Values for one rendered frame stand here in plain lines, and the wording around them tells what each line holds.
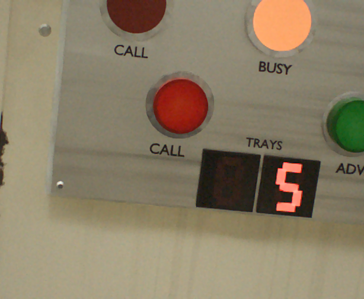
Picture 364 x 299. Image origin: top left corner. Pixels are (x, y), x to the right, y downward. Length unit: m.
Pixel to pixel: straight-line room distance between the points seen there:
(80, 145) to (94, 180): 0.02
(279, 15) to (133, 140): 0.11
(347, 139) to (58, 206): 0.18
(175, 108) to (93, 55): 0.05
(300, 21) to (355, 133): 0.07
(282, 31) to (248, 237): 0.13
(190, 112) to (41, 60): 0.10
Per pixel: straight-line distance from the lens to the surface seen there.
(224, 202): 0.45
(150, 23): 0.43
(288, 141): 0.45
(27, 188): 0.48
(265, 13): 0.44
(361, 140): 0.45
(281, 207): 0.46
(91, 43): 0.43
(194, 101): 0.43
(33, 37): 0.46
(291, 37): 0.44
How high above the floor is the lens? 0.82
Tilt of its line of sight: 12 degrees down
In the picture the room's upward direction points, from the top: 7 degrees clockwise
